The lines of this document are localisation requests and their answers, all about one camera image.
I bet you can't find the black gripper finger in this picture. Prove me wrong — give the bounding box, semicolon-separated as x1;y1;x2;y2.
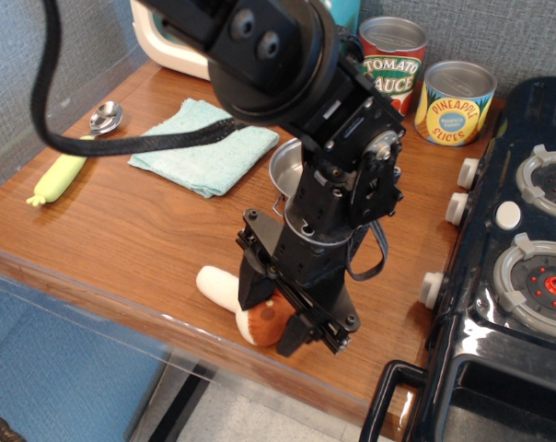
276;312;316;357
237;256;276;310

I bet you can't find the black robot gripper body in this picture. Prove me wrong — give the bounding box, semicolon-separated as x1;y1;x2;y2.
237;209;361;354

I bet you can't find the brown and white plush mushroom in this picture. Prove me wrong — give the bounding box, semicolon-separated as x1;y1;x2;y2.
194;265;297;347

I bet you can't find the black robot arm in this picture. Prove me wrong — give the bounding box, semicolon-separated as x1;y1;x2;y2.
148;1;404;356

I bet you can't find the silver metal pot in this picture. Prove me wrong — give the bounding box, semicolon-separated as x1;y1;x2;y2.
269;138;303;218

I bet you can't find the light blue folded cloth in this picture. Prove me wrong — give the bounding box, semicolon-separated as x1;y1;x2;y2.
128;99;279;198

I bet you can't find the black toy stove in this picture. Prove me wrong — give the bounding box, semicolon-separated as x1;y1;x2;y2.
360;76;556;441

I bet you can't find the pineapple slices can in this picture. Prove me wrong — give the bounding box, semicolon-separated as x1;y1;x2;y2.
414;61;497;146

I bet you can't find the toy microwave teal and cream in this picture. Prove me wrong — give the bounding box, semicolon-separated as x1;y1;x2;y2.
130;0;361;81

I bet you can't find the tomato sauce can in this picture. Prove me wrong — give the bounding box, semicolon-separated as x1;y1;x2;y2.
359;16;428;115

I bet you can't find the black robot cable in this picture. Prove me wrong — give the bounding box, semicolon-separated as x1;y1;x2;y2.
30;0;249;158

